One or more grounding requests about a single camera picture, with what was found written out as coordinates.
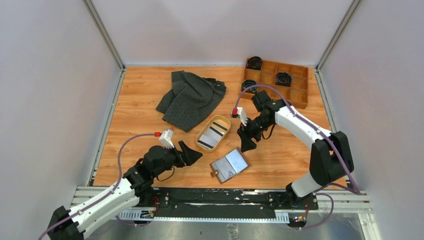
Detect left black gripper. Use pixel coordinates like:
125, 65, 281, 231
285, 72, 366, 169
152, 140, 203, 178

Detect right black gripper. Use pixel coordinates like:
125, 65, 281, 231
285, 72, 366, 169
237, 115, 273, 153

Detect oval wooden card tray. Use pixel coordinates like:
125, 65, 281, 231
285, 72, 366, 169
195, 115, 231, 153

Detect brown leather card holder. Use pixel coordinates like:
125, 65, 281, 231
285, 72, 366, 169
209, 147, 251, 184

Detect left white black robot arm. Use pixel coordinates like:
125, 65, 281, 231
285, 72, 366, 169
46, 141, 203, 240

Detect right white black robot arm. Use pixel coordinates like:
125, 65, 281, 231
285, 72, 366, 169
231, 91, 354, 209

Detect white striped cards in tray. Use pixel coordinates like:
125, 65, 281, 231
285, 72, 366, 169
197, 121, 229, 150

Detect dark grey dotted cloth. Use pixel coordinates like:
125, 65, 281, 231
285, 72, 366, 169
156, 70, 227, 133

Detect dark green coiled belt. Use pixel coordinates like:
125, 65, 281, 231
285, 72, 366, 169
241, 79, 259, 94

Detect wooden compartment tray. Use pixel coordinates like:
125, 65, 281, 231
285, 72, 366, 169
240, 58, 309, 109

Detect black coiled belt middle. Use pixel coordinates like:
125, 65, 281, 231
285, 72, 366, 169
275, 72, 292, 87

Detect black coiled belt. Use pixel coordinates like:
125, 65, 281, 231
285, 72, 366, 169
246, 56, 263, 71
275, 72, 292, 87

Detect black coiled belt top left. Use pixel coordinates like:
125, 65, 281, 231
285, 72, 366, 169
246, 56, 263, 71

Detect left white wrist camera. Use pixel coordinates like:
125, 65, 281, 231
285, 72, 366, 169
159, 128, 175, 149

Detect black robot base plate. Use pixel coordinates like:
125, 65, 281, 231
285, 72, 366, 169
134, 187, 319, 220

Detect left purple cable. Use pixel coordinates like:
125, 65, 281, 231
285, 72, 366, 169
37, 131, 162, 240

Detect purple cable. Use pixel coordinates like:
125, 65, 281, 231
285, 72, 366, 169
37, 131, 162, 240
231, 84, 362, 231

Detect aluminium frame rail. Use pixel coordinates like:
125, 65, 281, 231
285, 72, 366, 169
70, 185, 373, 215

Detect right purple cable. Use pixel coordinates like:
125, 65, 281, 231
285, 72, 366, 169
231, 84, 362, 231

